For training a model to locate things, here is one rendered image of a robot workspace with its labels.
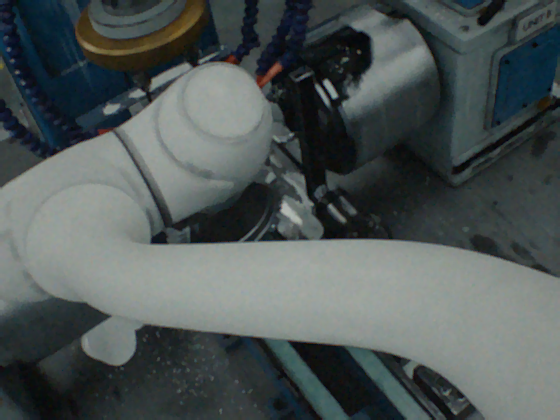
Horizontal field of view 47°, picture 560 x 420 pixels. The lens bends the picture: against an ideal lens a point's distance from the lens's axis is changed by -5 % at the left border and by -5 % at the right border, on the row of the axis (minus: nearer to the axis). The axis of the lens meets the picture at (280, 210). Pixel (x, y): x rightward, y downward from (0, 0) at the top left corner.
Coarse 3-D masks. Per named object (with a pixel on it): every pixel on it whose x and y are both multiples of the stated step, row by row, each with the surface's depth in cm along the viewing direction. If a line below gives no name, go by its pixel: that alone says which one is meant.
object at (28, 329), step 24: (0, 312) 87; (24, 312) 88; (48, 312) 90; (72, 312) 92; (96, 312) 95; (0, 336) 88; (24, 336) 89; (48, 336) 92; (72, 336) 96; (0, 360) 91; (24, 360) 92
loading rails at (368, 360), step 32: (256, 352) 106; (288, 352) 99; (352, 352) 98; (384, 352) 96; (288, 384) 95; (320, 384) 95; (352, 384) 107; (384, 384) 94; (288, 416) 104; (320, 416) 91; (352, 416) 99; (384, 416) 99; (416, 416) 90
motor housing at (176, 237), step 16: (272, 176) 103; (256, 192) 111; (272, 192) 105; (240, 208) 113; (256, 208) 111; (272, 208) 108; (208, 224) 113; (224, 224) 113; (240, 224) 112; (256, 224) 110; (176, 240) 100; (192, 240) 107; (208, 240) 110; (224, 240) 111; (240, 240) 110; (256, 240) 110
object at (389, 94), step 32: (320, 32) 107; (352, 32) 105; (384, 32) 105; (416, 32) 107; (320, 64) 102; (352, 64) 103; (384, 64) 104; (416, 64) 105; (288, 96) 113; (320, 96) 104; (352, 96) 102; (384, 96) 104; (416, 96) 107; (288, 128) 122; (352, 128) 103; (384, 128) 107; (416, 128) 113; (352, 160) 108
